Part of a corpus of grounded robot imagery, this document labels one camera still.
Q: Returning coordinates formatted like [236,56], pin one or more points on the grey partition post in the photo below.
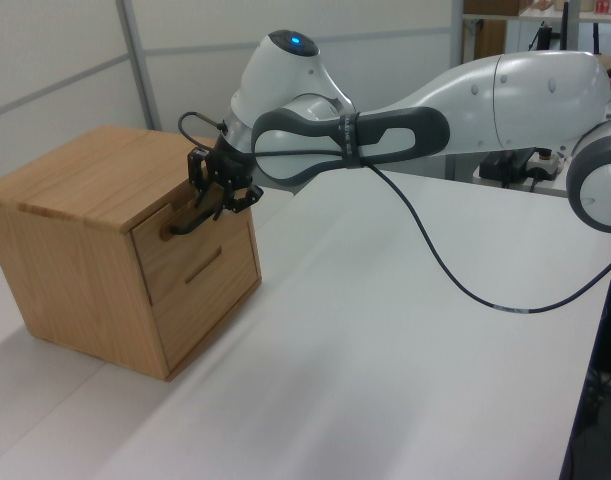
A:
[140,60]
[457,35]

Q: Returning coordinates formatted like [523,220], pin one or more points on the black monitor stand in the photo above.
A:
[544,36]

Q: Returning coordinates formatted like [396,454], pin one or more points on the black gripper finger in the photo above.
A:
[197,175]
[246,196]

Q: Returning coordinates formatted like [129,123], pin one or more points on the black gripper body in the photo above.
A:
[230,167]

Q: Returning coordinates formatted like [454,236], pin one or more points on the cardboard box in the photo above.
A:
[492,6]

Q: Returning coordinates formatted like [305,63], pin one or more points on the wooden two-drawer cabinet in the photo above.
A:
[60,260]

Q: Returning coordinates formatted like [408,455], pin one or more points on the white shelf unit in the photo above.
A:
[515,17]

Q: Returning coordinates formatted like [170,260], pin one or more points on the wooden drawer with notch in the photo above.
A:
[200,320]

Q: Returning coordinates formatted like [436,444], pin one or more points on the white background desk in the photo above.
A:
[435,175]

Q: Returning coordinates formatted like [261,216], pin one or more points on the white emergency stop box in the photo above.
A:
[547,162]

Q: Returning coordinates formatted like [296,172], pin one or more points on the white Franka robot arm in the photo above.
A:
[535,100]

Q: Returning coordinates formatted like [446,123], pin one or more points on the black power box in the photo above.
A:
[502,167]

